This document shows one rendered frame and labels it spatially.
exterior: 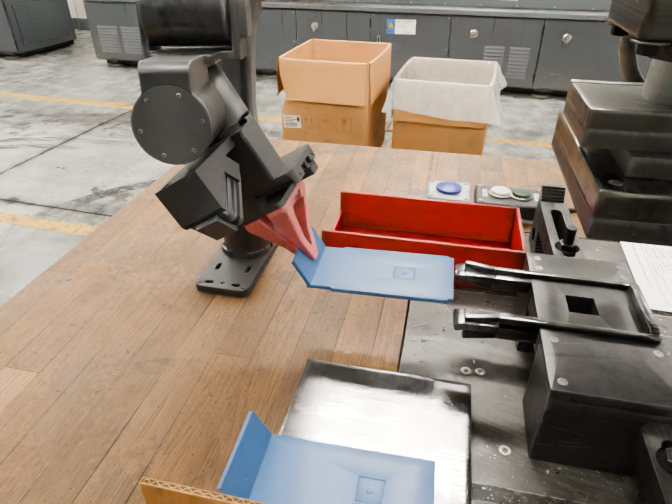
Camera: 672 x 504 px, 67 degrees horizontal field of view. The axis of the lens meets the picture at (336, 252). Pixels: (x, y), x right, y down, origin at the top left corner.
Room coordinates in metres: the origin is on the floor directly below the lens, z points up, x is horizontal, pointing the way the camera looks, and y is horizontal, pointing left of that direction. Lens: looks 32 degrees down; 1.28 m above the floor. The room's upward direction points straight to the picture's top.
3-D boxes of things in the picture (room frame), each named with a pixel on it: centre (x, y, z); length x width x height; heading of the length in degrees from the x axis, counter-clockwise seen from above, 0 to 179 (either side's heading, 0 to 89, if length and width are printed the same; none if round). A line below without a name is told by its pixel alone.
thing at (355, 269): (0.42, -0.04, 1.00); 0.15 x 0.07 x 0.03; 79
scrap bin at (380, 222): (0.59, -0.12, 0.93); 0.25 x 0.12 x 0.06; 78
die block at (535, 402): (0.36, -0.23, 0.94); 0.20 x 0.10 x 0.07; 168
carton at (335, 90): (2.93, 0.00, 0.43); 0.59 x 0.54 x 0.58; 164
